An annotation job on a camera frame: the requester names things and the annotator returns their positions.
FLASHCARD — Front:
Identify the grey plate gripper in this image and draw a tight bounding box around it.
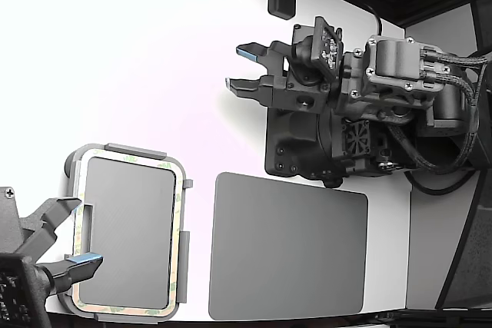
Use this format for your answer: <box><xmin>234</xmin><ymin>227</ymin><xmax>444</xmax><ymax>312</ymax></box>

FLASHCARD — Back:
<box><xmin>0</xmin><ymin>185</ymin><xmax>105</xmax><ymax>296</ymax></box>

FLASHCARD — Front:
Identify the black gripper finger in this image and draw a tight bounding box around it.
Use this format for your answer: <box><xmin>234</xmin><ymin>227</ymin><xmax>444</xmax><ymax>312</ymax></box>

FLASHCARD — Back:
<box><xmin>224</xmin><ymin>75</ymin><xmax>277</xmax><ymax>107</ymax></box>
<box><xmin>235</xmin><ymin>41</ymin><xmax>291</xmax><ymax>78</ymax></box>

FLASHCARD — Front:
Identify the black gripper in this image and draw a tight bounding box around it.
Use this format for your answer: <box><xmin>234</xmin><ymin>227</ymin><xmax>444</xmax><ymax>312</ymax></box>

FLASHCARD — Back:
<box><xmin>273</xmin><ymin>35</ymin><xmax>441</xmax><ymax>121</ymax></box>

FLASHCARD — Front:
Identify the beige rectangular adhesive frame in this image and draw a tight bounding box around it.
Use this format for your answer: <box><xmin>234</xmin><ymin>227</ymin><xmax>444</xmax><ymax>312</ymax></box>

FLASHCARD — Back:
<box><xmin>71</xmin><ymin>150</ymin><xmax>183</xmax><ymax>316</ymax></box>

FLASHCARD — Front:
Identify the grey rectangular pad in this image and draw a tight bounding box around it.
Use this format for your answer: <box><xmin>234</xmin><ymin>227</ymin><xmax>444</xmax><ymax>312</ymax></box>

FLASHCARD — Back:
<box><xmin>208</xmin><ymin>171</ymin><xmax>369</xmax><ymax>321</ymax></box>

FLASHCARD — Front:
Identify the dark speckled side panel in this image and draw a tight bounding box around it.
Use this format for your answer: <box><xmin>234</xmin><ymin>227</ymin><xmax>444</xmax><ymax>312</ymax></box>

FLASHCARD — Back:
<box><xmin>445</xmin><ymin>204</ymin><xmax>492</xmax><ymax>310</ymax></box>

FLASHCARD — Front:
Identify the thin black wall cable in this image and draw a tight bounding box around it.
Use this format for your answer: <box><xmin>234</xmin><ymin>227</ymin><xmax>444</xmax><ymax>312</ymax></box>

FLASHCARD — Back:
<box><xmin>361</xmin><ymin>3</ymin><xmax>384</xmax><ymax>36</ymax></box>

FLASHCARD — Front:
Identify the camera board of grey gripper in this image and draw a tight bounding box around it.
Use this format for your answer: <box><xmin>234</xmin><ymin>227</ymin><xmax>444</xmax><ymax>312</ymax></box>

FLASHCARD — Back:
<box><xmin>0</xmin><ymin>253</ymin><xmax>53</xmax><ymax>328</ymax></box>

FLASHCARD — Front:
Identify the gripper camera board on mount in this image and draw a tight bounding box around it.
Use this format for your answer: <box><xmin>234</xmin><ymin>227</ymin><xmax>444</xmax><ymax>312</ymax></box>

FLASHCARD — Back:
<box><xmin>291</xmin><ymin>15</ymin><xmax>345</xmax><ymax>85</ymax></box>

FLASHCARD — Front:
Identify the thick braided cable sleeve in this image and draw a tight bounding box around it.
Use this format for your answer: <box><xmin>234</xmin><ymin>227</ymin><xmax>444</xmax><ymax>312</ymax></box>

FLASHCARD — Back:
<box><xmin>386</xmin><ymin>49</ymin><xmax>492</xmax><ymax>174</ymax></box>

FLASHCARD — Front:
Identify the grey printed frame holder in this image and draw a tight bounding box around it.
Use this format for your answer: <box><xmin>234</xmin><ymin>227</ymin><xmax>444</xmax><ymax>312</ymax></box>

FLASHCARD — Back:
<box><xmin>63</xmin><ymin>142</ymin><xmax>194</xmax><ymax>325</ymax></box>

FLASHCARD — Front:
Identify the thick black base cable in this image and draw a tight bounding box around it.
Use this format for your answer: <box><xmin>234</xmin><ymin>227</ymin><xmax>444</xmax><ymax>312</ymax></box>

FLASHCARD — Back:
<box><xmin>402</xmin><ymin>168</ymin><xmax>480</xmax><ymax>196</ymax></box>

